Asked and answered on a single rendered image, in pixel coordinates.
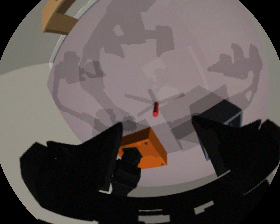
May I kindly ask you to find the red peg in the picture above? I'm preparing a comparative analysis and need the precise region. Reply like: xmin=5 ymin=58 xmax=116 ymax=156
xmin=153 ymin=101 xmax=159 ymax=117

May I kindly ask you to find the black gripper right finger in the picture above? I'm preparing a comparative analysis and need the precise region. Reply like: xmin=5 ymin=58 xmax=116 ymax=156
xmin=192 ymin=116 xmax=261 ymax=177

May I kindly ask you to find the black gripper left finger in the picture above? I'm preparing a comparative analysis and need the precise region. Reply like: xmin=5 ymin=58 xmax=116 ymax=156
xmin=46 ymin=123 xmax=124 ymax=192

